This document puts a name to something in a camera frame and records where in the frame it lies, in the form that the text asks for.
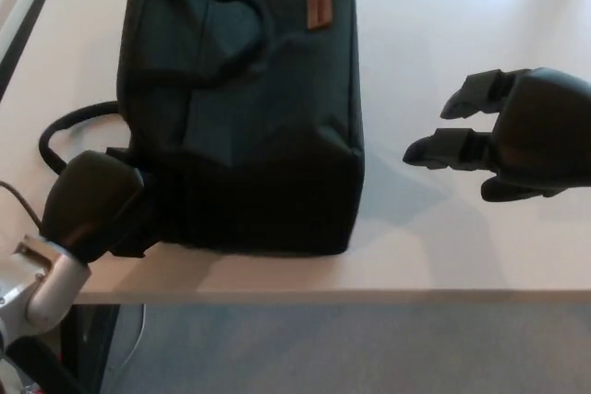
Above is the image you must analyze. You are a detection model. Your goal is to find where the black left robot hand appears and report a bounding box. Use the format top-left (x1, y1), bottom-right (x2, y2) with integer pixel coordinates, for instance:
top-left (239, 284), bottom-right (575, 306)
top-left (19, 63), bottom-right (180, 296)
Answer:
top-left (40, 149), bottom-right (159, 267)

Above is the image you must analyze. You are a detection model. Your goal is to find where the black robot body cover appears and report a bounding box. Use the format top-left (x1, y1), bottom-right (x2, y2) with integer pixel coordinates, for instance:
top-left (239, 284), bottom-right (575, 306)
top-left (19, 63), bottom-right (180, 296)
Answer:
top-left (0, 334), bottom-right (83, 394)

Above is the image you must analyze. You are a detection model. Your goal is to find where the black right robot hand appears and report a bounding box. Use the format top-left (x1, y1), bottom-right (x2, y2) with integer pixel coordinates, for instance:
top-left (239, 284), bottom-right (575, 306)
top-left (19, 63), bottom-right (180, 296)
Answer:
top-left (402, 66), bottom-right (591, 204)

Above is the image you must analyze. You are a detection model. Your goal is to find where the black fabric lunch bag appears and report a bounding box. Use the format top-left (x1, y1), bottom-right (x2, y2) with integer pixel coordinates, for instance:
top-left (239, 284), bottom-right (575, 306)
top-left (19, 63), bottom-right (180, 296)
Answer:
top-left (39, 0), bottom-right (366, 257)

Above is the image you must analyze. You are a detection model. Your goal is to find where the thin white cable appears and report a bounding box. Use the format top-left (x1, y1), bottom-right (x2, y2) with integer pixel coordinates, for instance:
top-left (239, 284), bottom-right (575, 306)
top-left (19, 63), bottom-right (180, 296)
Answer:
top-left (109, 304), bottom-right (149, 373)

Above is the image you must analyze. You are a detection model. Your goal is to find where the dark desk leg frame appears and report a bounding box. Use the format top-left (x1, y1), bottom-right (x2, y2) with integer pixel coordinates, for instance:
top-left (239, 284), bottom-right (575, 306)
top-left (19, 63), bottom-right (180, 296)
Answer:
top-left (58, 304), bottom-right (122, 394)

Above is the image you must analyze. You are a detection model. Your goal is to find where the thin dark wrist cable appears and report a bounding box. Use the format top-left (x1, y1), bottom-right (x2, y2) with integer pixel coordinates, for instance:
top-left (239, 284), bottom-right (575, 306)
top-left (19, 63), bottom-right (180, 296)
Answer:
top-left (0, 180), bottom-right (46, 233)

